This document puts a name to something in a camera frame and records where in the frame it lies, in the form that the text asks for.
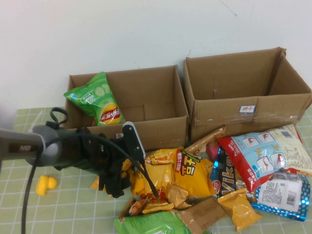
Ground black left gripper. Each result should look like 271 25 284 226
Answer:
78 133 127 199

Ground green cucumber chips bag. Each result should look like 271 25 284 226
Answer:
63 71 125 127

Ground flat yellow-orange snack packet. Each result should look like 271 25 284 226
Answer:
142 201 175 215

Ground crumpled golden-brown snack packet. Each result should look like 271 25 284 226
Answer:
166 181 193 209

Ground flat brown snack packet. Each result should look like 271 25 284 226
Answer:
175 195 231 234

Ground pink snack packet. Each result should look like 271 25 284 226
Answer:
206 142 221 161

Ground plain yellow snack packet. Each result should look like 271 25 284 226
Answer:
216 187 262 232

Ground black and orange cake packet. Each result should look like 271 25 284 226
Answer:
118 196 151 217

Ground green checkered tablecloth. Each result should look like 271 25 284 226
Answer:
0 107 312 234

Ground yellow rubber duck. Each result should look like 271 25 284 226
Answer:
36 175 58 196

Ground cardboard box with red-text label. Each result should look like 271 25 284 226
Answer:
62 64 190 152

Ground large yellow crisps bag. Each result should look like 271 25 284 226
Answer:
128 147 217 198

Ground long golden-brown wafer packet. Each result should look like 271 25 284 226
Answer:
185 125 227 156

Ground black chocolate bag blue edges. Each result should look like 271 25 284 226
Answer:
209 148 252 199

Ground red and blue shrimp-cracker bag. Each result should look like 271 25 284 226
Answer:
215 123 312 193

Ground blue polka-dot foil bag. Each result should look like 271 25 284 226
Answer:
250 168 312 222

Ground taped cardboard box with label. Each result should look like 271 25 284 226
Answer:
182 47 312 144

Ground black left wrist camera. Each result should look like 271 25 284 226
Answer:
121 121 147 161

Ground short black looped cable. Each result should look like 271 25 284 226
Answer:
50 107 68 127

